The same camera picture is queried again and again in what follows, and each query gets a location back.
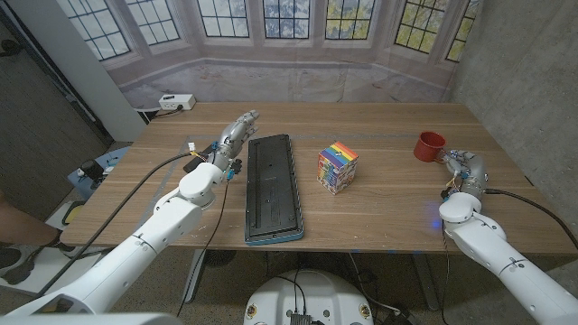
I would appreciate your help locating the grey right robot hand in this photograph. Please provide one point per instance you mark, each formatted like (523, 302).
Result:
(472, 173)

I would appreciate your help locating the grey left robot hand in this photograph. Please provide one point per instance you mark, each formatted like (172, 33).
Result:
(232, 140)

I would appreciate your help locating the red speckled enamel cup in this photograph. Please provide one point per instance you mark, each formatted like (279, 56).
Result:
(426, 148)

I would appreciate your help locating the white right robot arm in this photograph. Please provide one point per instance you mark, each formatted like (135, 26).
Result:
(496, 253)

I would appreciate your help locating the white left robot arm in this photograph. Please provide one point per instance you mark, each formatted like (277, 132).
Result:
(149, 239)

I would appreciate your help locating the rainbow puzzle cube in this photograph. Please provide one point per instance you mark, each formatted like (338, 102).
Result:
(336, 169)

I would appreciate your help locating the small flat black device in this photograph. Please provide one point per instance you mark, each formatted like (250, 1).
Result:
(198, 160)

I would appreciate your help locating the black keyboard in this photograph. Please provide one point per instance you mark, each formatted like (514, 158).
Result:
(272, 189)

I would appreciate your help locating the white power strip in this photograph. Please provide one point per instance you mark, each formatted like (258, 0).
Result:
(177, 102)

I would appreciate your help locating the printed window backdrop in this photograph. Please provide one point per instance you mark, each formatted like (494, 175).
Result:
(289, 77)

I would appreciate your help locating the grey table leg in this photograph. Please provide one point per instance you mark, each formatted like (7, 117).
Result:
(193, 275)
(426, 284)

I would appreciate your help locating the blue floor stand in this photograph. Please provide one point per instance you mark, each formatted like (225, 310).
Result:
(106, 164)

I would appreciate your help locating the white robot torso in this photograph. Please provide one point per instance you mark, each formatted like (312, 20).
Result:
(311, 293)

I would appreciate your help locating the yellow black floor item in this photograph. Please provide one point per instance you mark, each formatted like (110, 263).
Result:
(72, 213)

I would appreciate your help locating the person bare leg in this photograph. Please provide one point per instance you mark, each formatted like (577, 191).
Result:
(22, 225)

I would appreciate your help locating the grey black sneaker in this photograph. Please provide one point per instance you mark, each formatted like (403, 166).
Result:
(18, 266)

